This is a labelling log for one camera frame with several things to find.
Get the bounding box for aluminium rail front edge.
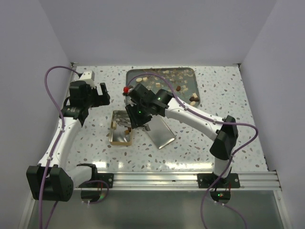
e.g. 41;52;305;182
71;170;283;191

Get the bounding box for black mounting plate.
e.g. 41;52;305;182
197;173;239;189
96;173;114;189

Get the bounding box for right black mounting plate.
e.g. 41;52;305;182
197;173;239;189

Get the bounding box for floral teal serving tray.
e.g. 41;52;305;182
126;67;201;107

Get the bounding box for red cable connector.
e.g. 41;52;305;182
123;87;129;94

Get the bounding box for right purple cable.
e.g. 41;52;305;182
128;73;260;229

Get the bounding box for purple cable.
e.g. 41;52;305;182
38;65;110;229
128;73;260;229

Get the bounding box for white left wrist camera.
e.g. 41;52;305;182
79;71;95;87

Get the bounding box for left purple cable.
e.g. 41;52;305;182
38;65;110;229

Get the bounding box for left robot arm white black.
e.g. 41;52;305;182
26;80;110;202

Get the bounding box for silver metal tin lid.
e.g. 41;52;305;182
145;116;175;149

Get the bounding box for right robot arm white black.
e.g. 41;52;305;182
123;83;238;187

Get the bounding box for gold metal tin box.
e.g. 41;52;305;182
109;110;133;146

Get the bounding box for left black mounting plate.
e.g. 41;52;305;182
96;173;114;189

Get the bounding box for silver metal tongs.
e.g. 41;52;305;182
114;116;151;131

